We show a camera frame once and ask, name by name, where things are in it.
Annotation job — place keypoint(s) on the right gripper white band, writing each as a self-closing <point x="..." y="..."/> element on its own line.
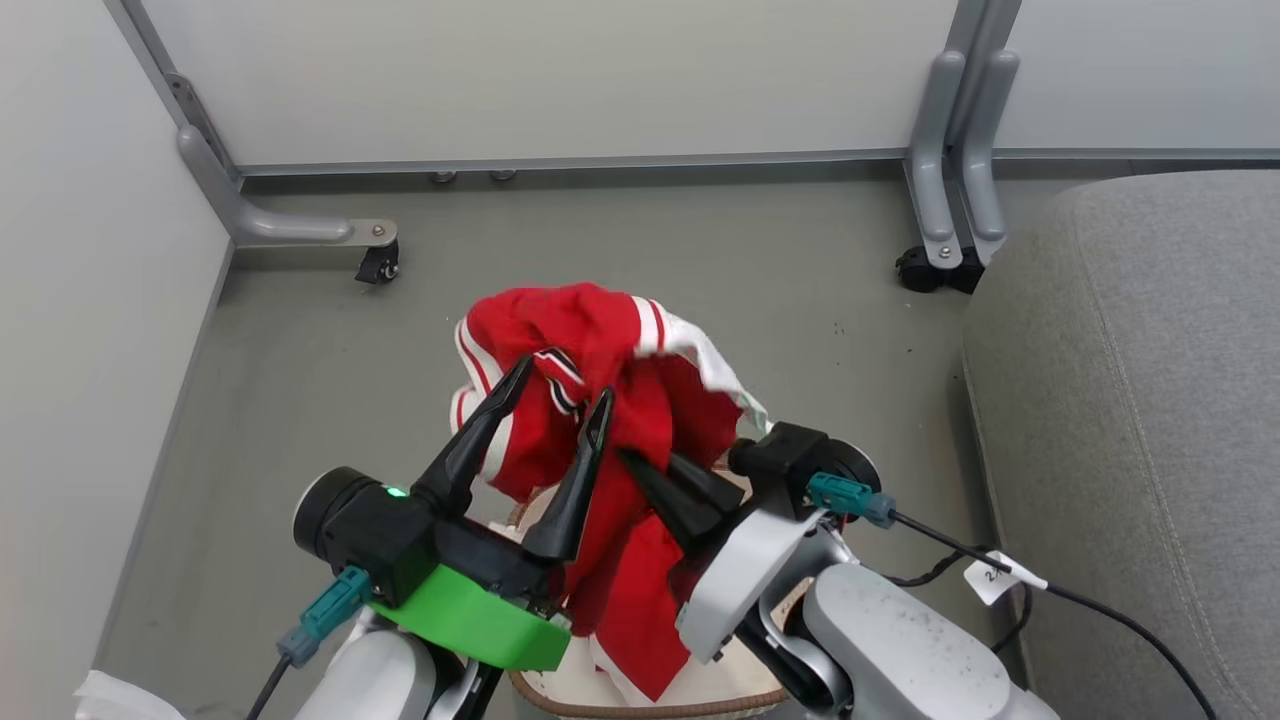
<point x="740" y="570"/>

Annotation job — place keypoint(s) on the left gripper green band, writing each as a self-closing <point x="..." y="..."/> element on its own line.
<point x="470" y="615"/>

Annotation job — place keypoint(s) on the red white clothing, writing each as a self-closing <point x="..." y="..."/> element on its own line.
<point x="600" y="340"/>

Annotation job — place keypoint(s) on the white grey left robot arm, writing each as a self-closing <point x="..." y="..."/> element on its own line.
<point x="375" y="680"/>

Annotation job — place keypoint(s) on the cream laundry basket brown rim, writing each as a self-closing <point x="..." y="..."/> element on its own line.
<point x="690" y="700"/>

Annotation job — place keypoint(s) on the black double caster wheel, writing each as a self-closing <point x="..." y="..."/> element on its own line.
<point x="935" y="272"/>

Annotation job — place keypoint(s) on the long grey partition foot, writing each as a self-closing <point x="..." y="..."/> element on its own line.
<point x="260" y="225"/>

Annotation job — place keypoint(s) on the upright grey partition foot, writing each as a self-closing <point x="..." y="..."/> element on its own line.
<point x="930" y="160"/>
<point x="985" y="150"/>

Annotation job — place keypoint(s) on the white crumpled cloth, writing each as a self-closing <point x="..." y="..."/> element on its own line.
<point x="120" y="700"/>

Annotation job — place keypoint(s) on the grey fabric sofa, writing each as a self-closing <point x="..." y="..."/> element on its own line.
<point x="1150" y="400"/>

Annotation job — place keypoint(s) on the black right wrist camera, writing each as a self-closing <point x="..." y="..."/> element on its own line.
<point x="790" y="455"/>

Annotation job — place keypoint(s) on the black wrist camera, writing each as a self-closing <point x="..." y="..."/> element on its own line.
<point x="790" y="455"/>
<point x="360" y="530"/>

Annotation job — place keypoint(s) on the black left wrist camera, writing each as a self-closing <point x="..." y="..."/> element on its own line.
<point x="360" y="530"/>

